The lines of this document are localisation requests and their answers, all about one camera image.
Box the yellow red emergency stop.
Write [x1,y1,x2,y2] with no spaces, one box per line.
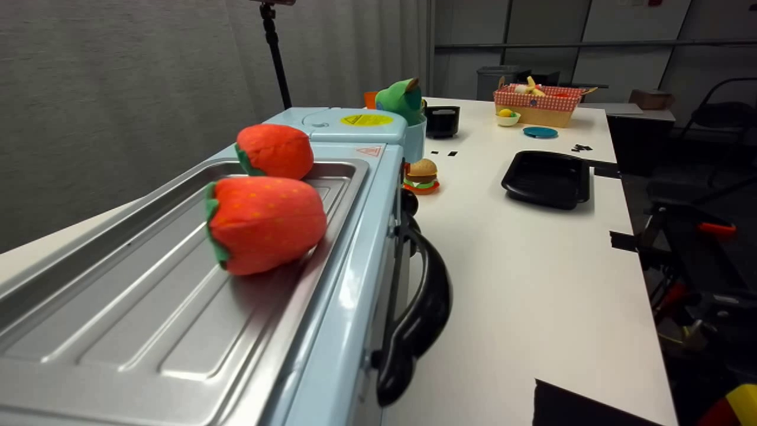
[697,381,757,426]

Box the black chair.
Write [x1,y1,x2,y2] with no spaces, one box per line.
[680,77,757,148]

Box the green toy pear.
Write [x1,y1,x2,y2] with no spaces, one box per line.
[373,77,426,127]

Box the black ribbed plastic tray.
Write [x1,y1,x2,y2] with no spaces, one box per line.
[499,148,595,213]

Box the light blue toy coffeemaker oven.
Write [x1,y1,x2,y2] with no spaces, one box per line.
[0,104,457,426]

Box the red toy tomato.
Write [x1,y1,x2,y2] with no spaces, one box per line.
[232,121,318,183]

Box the red checkered food basket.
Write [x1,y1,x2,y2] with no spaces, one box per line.
[493,73,587,131]

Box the black tripod pole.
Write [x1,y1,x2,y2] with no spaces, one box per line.
[255,0,297,111]

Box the small bowl with yellow toy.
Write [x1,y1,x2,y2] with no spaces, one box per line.
[496,104,524,131]

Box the grey backdrop curtain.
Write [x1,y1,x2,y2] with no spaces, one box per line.
[0,0,433,255]

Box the small red handle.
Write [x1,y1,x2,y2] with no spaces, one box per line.
[697,220,742,242]

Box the cardboard box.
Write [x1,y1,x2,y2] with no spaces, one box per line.
[630,87,677,111]

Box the teal round lid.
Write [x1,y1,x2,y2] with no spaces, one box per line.
[522,124,561,143]

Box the toy hamburger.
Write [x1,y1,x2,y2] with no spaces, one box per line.
[402,156,444,197]

